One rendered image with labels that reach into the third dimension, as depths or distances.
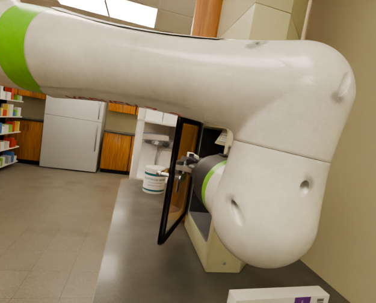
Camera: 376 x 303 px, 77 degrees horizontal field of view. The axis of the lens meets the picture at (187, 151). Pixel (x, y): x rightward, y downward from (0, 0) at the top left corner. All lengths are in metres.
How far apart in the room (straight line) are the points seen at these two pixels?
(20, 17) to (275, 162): 0.34
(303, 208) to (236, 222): 0.06
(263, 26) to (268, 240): 0.62
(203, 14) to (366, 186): 0.85
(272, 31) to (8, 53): 0.61
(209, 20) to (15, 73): 0.86
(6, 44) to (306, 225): 0.39
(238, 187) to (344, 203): 0.73
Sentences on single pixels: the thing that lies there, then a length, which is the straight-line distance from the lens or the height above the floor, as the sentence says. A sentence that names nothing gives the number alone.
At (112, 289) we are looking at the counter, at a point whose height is 0.94.
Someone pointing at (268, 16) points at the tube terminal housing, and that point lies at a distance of 0.77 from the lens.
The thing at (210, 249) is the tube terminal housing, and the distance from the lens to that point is 0.76.
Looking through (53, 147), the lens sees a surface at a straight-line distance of 5.80.
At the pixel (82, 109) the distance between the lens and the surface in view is 5.61.
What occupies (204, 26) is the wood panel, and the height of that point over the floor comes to 1.77.
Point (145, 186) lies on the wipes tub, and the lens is 1.42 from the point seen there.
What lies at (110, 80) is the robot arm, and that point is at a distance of 0.29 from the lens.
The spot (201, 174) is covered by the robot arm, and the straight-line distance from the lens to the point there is 0.36.
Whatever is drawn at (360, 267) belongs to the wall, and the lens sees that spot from 0.92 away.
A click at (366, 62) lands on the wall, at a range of 1.00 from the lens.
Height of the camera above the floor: 1.36
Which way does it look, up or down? 6 degrees down
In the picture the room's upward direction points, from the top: 10 degrees clockwise
